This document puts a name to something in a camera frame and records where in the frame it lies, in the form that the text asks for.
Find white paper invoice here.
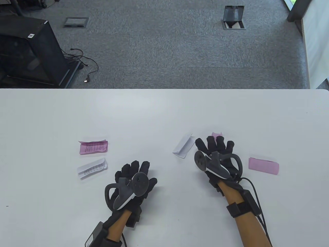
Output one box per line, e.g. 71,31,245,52
172,133,196,158
77,158,108,180

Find black cabinet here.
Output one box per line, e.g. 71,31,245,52
0,15,80,89

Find person's right forearm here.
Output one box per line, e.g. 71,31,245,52
220,180,273,247

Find open grey floor box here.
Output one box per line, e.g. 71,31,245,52
222,5,246,31

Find dark grey pillar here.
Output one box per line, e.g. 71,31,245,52
287,0,312,22

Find black wrist strap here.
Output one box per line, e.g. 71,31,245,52
226,197,257,218
103,236,123,247

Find black labelled power pack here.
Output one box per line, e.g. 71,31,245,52
85,222,104,247

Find black floor cable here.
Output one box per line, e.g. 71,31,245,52
62,48,99,83

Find black wrist box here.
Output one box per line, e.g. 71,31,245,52
241,190,262,215

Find person's left hand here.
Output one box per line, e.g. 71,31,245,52
114,161,158,213

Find person's right hand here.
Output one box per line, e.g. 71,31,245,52
195,136,243,184

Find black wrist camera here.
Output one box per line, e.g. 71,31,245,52
125,205,143,228
208,178,224,197

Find white partition panel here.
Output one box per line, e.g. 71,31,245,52
300,0,329,89

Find person's left forearm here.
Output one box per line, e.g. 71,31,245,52
107,210,131,247

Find closed grey floor box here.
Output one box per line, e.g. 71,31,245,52
63,17,90,28

